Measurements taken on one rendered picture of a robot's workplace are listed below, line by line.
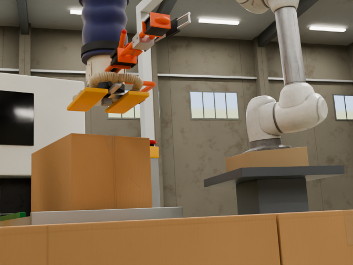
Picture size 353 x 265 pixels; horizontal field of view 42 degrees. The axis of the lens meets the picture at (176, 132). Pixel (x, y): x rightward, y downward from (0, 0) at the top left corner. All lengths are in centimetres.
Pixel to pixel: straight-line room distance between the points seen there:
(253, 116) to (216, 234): 151
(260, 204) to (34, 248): 156
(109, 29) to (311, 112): 98
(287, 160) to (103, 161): 84
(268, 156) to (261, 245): 133
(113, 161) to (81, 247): 147
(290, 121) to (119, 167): 81
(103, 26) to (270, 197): 108
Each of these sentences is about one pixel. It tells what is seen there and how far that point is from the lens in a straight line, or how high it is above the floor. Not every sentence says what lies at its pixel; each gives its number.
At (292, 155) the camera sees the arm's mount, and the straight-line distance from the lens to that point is 221.
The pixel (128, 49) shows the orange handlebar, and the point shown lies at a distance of 183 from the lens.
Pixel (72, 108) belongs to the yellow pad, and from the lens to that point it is 223.
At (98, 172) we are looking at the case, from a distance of 210.
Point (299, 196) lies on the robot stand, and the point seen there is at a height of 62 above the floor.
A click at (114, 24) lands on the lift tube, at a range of 218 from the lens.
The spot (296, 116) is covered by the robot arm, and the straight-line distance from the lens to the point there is 215.
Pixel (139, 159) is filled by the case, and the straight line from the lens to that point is 220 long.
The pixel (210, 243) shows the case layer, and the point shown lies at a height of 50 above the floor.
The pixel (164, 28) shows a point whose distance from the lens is 163.
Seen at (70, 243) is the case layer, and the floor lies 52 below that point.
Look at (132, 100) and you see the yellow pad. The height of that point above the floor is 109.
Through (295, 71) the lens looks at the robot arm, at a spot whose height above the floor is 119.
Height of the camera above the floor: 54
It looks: 11 degrees up
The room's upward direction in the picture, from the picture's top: 3 degrees counter-clockwise
